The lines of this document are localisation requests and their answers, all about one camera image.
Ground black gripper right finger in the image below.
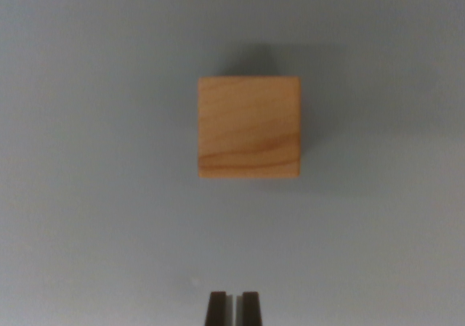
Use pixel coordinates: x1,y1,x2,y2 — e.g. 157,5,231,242
235,291,264,326

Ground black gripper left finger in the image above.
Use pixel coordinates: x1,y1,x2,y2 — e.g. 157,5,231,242
204,291,234,326

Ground wooden cube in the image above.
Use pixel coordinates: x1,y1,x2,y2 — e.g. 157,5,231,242
197,76,303,179

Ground grey plastic tray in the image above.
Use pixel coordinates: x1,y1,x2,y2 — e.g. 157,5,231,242
0,0,465,326

